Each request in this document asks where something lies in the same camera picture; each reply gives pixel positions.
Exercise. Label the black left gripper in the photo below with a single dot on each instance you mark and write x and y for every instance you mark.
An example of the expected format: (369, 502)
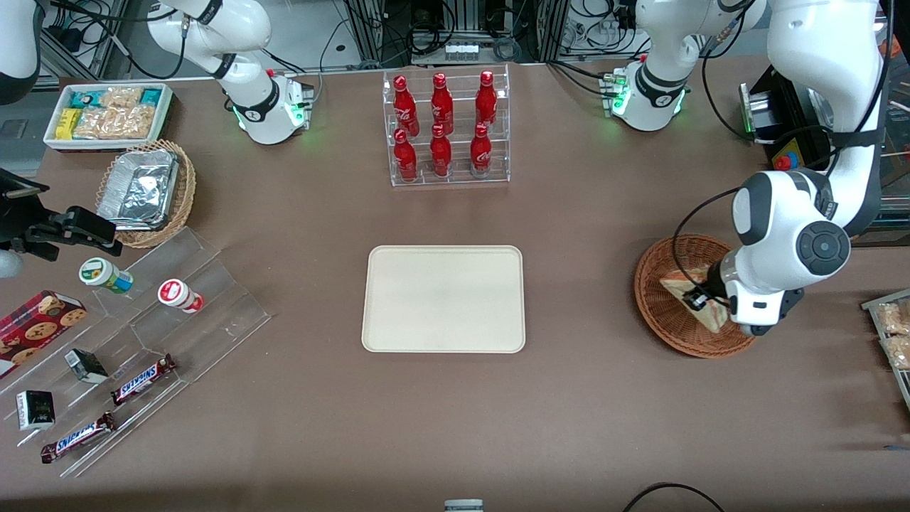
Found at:
(705, 291)

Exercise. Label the white power strip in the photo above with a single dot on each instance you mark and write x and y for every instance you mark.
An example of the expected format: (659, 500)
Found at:
(461, 51)

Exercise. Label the grey device top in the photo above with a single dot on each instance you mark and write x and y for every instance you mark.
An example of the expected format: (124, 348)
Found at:
(463, 506)

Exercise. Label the beige rectangular tray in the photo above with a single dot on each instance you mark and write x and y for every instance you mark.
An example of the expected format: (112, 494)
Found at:
(441, 299)

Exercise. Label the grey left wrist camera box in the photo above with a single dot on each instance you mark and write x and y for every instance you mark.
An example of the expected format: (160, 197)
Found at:
(759, 331)

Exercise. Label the red cola bottle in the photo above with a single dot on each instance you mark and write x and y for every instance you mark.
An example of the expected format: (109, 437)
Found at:
(405, 160)
(486, 101)
(441, 155)
(441, 105)
(481, 153)
(404, 107)

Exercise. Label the aluminium foil container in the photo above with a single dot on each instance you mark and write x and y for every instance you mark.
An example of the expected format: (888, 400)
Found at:
(138, 188)

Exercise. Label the metal tray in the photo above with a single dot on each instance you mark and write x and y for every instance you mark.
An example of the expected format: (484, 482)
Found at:
(904, 387)

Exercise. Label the round brown wicker basket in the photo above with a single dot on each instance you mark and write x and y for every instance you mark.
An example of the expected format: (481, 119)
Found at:
(657, 320)

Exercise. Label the green label yoghurt cup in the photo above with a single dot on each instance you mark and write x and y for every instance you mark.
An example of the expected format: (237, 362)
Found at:
(103, 275)

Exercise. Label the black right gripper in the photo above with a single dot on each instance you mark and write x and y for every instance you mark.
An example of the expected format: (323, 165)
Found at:
(20, 222)

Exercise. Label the white rectangular snack bin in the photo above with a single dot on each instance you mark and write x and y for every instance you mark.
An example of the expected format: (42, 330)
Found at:
(168, 107)

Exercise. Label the clear acrylic stepped stand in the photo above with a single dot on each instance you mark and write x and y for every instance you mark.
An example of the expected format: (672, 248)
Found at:
(213, 334)

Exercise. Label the small black box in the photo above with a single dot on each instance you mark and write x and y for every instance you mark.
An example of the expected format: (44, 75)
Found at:
(35, 410)
(87, 365)

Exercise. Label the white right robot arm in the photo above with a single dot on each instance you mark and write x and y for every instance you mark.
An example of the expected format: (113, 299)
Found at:
(249, 28)

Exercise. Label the yellow snack packet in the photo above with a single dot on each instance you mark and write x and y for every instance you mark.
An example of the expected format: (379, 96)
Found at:
(67, 124)

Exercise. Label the black countertop appliance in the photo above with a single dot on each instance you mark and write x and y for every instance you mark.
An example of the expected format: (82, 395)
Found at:
(764, 107)

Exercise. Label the red cookie box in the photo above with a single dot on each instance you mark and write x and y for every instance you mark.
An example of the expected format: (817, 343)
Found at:
(35, 331)

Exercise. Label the snickers bar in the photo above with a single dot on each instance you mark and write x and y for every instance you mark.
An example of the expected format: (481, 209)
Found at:
(77, 437)
(142, 379)

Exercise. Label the red label yoghurt cup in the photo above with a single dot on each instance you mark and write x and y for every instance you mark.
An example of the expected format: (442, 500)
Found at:
(178, 294)

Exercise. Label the tan wicker basket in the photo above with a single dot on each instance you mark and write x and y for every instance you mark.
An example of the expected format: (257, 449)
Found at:
(186, 199)

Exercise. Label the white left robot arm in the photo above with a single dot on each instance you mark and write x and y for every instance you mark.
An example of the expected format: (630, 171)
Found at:
(825, 64)

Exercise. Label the triangular sandwich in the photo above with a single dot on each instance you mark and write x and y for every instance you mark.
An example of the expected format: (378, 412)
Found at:
(714, 318)

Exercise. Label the clear rice cracker packet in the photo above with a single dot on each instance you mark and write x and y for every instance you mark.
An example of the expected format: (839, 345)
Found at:
(121, 97)
(136, 122)
(96, 124)

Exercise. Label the teal snack packet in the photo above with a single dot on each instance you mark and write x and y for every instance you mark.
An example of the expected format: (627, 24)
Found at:
(87, 98)
(151, 95)

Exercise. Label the clear acrylic bottle rack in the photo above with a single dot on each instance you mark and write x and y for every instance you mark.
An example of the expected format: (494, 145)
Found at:
(461, 180)

